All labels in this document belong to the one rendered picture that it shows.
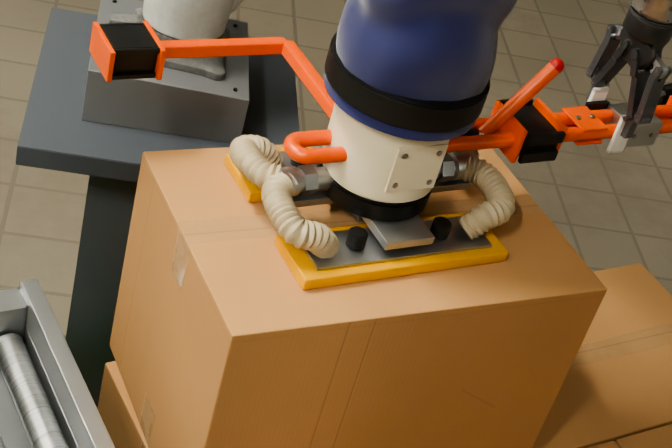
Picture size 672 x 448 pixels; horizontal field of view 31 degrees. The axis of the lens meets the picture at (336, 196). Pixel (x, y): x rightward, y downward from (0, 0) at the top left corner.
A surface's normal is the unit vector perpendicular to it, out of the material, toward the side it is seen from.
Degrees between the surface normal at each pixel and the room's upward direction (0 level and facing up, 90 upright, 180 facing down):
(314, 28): 0
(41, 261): 0
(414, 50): 83
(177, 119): 90
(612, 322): 0
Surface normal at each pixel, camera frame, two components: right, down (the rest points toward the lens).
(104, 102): 0.07, 0.60
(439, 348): 0.39, 0.61
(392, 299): 0.23, -0.79
